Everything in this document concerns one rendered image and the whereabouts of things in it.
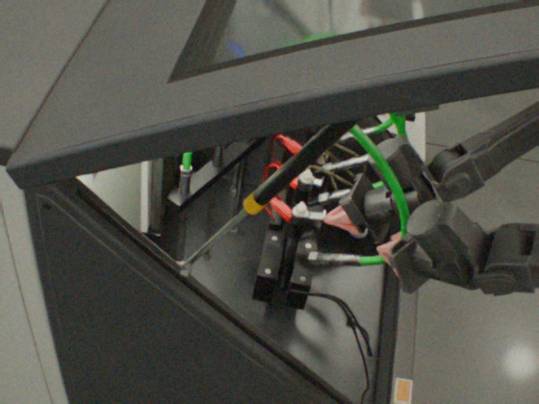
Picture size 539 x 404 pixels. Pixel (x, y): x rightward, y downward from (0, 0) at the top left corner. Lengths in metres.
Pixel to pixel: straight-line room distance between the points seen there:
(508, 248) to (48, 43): 0.61
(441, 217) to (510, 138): 0.29
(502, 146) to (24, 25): 0.72
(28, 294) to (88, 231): 0.20
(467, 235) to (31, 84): 0.55
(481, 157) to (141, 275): 0.54
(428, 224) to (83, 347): 0.51
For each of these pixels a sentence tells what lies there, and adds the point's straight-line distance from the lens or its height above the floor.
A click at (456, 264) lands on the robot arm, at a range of 0.90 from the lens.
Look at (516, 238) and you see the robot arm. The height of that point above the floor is 1.42.
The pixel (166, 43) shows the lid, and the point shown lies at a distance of 0.77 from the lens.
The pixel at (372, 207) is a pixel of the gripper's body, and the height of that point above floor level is 1.20.
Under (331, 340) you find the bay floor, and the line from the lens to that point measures 1.42.
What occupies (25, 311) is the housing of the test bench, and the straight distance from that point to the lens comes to 1.02.
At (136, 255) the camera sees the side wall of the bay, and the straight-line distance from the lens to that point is 0.83.
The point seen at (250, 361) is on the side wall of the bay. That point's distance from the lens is 0.95.
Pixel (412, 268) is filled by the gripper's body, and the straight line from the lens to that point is 0.99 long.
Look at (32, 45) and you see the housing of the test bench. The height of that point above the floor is 1.50.
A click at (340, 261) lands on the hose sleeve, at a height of 1.15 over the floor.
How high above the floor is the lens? 2.02
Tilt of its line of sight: 48 degrees down
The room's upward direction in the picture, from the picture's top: 12 degrees clockwise
